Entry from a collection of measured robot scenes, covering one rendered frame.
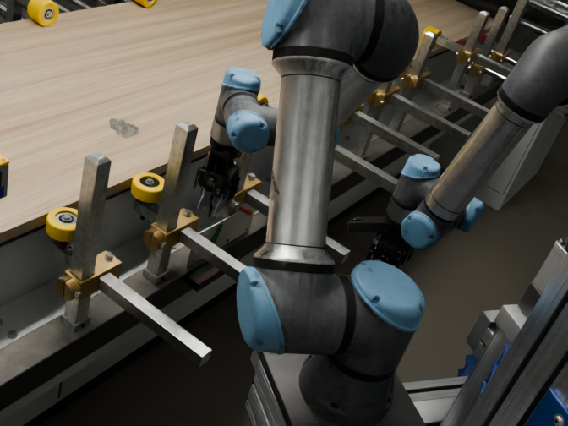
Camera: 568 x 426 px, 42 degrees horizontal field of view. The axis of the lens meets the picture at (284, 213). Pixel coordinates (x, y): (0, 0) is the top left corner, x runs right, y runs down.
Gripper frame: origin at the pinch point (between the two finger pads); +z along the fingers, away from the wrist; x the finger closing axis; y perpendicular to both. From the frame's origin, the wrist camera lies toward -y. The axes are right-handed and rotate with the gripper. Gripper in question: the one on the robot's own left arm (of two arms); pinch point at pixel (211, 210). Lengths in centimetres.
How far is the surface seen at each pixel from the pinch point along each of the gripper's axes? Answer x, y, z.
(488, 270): 100, -168, 93
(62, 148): -40.5, -6.2, 3.2
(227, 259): 7.3, 3.8, 8.5
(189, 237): -3.2, 1.2, 8.6
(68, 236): -23.4, 21.1, 4.3
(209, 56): -32, -86, 3
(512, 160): 99, -229, 63
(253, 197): 4.8, -22.5, 7.3
